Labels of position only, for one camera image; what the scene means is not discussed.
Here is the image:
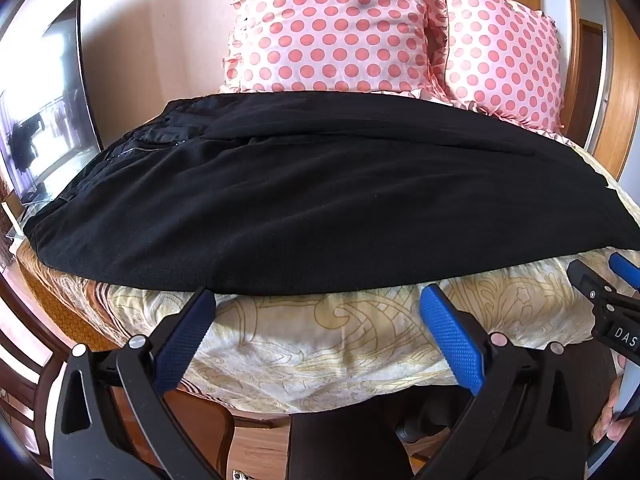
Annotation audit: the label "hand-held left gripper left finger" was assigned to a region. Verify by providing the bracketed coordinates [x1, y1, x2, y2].
[50, 287, 236, 480]

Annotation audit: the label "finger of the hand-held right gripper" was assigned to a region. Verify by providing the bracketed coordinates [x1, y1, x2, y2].
[566, 258, 619, 312]
[609, 252, 640, 302]

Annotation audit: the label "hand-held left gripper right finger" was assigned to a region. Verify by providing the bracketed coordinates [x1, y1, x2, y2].
[419, 284, 601, 480]

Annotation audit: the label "black pants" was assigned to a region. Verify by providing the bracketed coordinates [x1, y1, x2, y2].
[22, 91, 640, 297]

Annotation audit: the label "person's right hand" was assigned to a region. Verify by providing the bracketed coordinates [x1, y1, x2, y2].
[590, 372, 640, 453]

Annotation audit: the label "cream patterned bedspread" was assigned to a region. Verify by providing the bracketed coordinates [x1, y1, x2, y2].
[15, 87, 640, 416]

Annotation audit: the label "wooden chair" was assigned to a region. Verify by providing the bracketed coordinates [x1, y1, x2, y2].
[0, 275, 68, 463]

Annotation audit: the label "wooden wardrobe door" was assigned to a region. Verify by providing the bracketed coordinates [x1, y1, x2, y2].
[575, 0, 640, 183]

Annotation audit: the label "pink polka dot pillow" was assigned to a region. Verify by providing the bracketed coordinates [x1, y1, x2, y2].
[430, 0, 568, 135]
[220, 0, 446, 97]

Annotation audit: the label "flat screen television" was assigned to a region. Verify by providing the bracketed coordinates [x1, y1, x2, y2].
[0, 0, 104, 207]

